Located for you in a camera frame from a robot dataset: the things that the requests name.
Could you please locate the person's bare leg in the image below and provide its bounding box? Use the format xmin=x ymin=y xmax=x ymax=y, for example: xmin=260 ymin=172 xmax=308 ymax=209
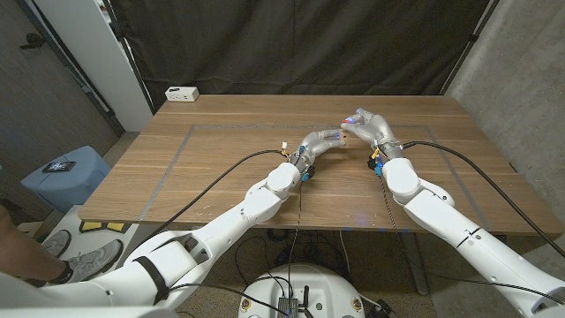
xmin=0 ymin=205 xmax=74 ymax=284

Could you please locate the white power strip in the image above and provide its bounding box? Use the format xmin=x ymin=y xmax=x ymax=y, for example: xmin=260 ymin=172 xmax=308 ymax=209
xmin=165 ymin=86 xmax=200 ymax=103

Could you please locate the black backdrop stand pole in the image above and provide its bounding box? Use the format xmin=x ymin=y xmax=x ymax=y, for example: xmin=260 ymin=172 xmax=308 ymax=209
xmin=103 ymin=0 xmax=155 ymax=116
xmin=439 ymin=0 xmax=502 ymax=96

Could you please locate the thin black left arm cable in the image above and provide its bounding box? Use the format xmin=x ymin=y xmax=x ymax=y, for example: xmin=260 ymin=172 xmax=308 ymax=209
xmin=286 ymin=178 xmax=305 ymax=301

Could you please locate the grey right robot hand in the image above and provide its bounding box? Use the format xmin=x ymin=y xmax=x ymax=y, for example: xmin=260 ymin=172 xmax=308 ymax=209
xmin=340 ymin=107 xmax=405 ymax=161

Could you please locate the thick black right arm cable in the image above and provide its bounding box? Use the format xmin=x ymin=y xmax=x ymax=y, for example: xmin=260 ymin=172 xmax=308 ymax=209
xmin=402 ymin=140 xmax=565 ymax=260

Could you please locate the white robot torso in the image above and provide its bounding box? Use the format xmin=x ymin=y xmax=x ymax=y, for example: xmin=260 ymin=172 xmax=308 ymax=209
xmin=237 ymin=263 xmax=366 ymax=318

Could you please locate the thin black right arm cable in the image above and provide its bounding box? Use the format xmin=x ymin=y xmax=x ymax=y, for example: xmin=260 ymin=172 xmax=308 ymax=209
xmin=378 ymin=174 xmax=564 ymax=306

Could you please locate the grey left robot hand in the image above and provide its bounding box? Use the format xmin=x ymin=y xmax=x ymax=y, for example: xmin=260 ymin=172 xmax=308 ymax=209
xmin=290 ymin=128 xmax=345 ymax=173

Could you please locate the grey table leg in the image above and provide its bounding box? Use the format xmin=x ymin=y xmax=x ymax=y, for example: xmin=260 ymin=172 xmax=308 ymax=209
xmin=399 ymin=231 xmax=430 ymax=296

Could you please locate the white floor mat yellow print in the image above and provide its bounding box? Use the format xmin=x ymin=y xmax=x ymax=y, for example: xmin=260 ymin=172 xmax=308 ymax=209
xmin=41 ymin=205 xmax=171 ymax=266

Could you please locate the blue plastic bin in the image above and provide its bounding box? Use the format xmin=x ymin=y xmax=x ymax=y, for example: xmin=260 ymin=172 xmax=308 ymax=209
xmin=19 ymin=145 xmax=112 ymax=216

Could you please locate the grey sneaker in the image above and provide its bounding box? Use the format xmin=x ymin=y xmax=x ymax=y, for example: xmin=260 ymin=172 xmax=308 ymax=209
xmin=39 ymin=229 xmax=72 ymax=260
xmin=48 ymin=238 xmax=124 ymax=286

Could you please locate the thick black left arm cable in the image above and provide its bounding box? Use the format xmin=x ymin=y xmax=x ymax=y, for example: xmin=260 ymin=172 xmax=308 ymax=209
xmin=132 ymin=149 xmax=286 ymax=248

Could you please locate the white floor cable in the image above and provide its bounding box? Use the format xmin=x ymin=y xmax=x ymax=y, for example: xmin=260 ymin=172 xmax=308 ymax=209
xmin=338 ymin=230 xmax=352 ymax=275

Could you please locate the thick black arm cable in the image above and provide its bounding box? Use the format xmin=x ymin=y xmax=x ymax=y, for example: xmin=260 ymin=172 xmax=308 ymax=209
xmin=132 ymin=149 xmax=286 ymax=248
xmin=402 ymin=140 xmax=565 ymax=260

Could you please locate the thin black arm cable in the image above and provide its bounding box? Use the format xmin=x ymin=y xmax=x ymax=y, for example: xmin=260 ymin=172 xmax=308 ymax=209
xmin=378 ymin=174 xmax=564 ymax=306
xmin=286 ymin=178 xmax=305 ymax=301

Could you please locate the small grey electronics module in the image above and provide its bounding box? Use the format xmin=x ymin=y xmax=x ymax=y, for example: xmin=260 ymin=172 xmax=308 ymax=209
xmin=276 ymin=296 xmax=302 ymax=318

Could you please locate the black backdrop curtain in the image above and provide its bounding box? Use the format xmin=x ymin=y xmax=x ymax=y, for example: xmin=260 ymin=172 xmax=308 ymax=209
xmin=108 ymin=0 xmax=502 ymax=101

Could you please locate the black door handle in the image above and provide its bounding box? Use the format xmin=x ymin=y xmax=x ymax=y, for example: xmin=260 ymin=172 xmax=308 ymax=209
xmin=19 ymin=32 xmax=47 ymax=49

